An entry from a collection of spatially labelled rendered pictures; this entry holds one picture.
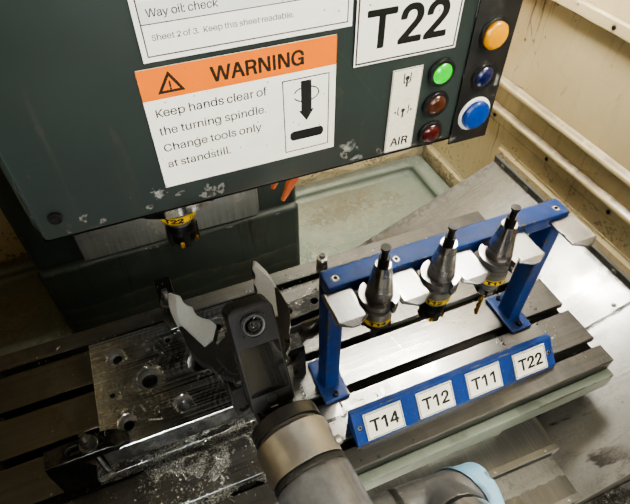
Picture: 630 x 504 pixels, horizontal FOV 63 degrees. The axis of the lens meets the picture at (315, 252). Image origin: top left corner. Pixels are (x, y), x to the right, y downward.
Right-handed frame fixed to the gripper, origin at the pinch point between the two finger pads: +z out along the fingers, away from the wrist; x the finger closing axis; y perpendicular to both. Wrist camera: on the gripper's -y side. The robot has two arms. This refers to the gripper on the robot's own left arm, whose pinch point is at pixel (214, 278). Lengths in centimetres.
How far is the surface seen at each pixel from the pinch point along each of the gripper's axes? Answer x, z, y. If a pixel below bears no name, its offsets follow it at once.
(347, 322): 17.3, -3.8, 16.6
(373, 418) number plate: 21.3, -9.8, 43.2
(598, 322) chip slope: 88, -10, 57
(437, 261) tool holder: 33.3, -3.1, 11.9
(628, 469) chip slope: 70, -38, 63
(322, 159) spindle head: 11.2, -5.2, -17.4
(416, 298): 29.0, -4.9, 16.5
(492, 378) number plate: 47, -13, 44
